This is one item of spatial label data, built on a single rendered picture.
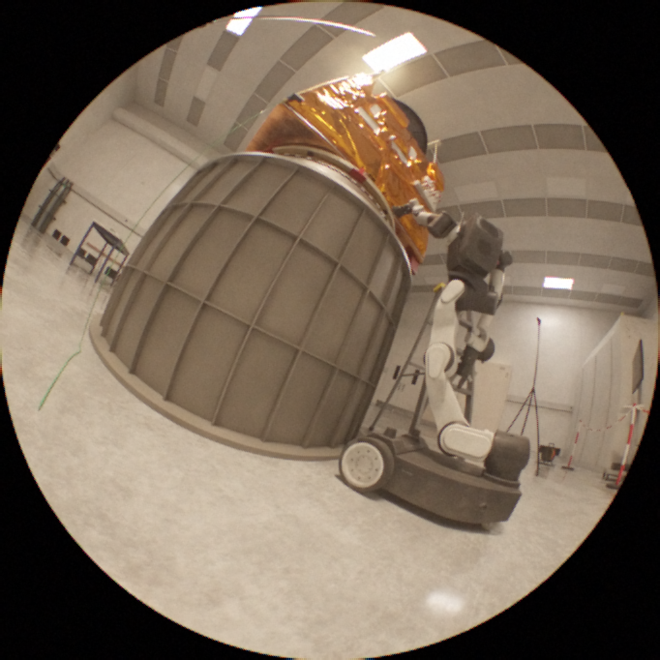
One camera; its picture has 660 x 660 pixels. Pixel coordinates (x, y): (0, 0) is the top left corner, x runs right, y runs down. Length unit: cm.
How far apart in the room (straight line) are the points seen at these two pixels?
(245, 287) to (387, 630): 93
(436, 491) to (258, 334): 79
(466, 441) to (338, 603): 65
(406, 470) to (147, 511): 70
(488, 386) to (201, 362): 383
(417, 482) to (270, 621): 59
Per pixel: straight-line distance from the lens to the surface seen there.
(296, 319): 78
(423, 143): 399
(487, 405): 388
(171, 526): 42
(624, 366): 561
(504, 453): 88
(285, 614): 38
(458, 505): 76
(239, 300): 76
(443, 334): 100
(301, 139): 178
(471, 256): 111
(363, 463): 78
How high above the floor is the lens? 34
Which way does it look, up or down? 13 degrees up
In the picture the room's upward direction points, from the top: 23 degrees clockwise
